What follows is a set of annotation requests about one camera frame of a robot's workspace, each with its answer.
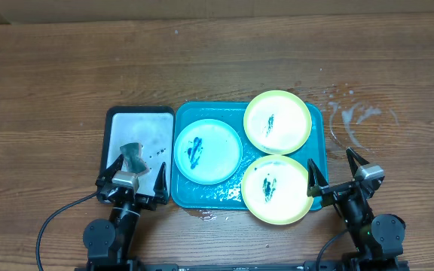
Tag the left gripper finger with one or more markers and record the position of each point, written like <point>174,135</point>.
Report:
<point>108,173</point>
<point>160,185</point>

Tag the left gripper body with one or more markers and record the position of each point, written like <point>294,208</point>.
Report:
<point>146,203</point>

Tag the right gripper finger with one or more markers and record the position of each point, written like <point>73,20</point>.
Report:
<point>355,162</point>
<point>317,183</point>

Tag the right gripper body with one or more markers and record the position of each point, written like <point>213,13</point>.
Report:
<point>340,189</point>

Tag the green and pink sponge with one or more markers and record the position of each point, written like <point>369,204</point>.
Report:
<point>133,156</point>

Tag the light blue plate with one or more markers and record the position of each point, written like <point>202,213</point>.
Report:
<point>208,151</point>

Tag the yellow plate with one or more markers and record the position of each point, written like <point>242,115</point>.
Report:
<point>274,189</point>
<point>277,122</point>

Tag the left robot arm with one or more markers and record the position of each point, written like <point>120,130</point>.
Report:
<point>108,241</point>

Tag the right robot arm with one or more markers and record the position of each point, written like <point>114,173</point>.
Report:
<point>377,238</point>

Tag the teal plastic tray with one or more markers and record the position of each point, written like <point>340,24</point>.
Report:
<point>226,194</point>

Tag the black soapy water tray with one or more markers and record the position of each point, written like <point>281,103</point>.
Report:
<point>150,126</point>

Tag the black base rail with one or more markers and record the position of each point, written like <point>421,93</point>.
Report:
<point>239,266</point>

